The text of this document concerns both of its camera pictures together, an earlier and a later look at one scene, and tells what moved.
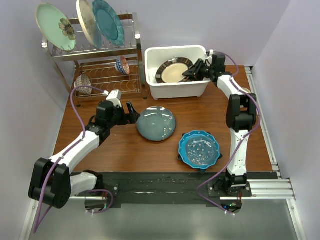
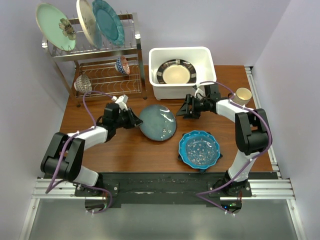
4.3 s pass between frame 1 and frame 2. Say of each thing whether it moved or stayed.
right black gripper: moved
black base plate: stayed
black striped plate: stayed
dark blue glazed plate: stayed
